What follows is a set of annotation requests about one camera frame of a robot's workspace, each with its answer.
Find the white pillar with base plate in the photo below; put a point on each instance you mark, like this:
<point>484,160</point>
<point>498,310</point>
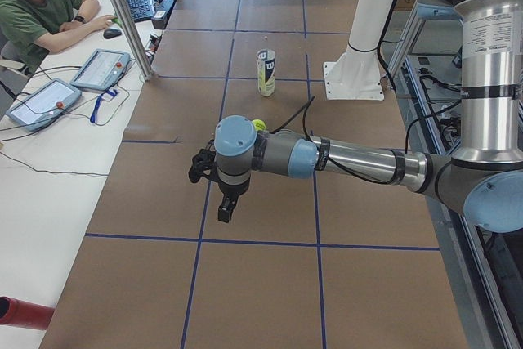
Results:
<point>356,75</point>

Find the aluminium frame post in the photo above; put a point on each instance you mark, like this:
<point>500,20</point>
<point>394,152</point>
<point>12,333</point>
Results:
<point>133,38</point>

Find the yellow tennis ball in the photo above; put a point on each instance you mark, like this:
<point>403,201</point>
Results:
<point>259,125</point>

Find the black keyboard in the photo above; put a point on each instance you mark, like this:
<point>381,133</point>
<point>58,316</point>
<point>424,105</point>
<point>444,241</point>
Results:
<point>141,10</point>

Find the black computer mouse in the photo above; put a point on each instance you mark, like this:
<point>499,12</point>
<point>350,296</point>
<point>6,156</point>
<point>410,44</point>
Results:
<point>111,33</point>

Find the person in green shirt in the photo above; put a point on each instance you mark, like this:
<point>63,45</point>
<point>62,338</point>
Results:
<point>37,28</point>

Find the clear tennis ball can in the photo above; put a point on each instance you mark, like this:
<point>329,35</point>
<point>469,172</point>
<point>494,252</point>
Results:
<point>265,71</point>

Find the near teach pendant tablet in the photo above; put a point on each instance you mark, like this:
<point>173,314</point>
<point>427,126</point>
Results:
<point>45,105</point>

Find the red cylinder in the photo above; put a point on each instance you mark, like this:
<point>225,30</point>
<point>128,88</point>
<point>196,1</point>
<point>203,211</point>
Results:
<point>28,315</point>

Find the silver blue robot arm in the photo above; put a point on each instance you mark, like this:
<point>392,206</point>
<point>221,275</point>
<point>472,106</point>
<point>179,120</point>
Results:
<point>481,180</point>

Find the teach pendant tablet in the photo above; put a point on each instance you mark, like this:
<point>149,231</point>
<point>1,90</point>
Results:
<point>45,105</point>
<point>102,70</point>

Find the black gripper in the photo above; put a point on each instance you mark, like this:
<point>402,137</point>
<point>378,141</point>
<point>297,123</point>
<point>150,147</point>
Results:
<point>230,192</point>

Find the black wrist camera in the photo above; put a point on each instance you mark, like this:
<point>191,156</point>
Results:
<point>204,164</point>

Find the far teach pendant tablet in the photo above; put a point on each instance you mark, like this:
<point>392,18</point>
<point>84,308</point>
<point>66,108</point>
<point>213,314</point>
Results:
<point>102,70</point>

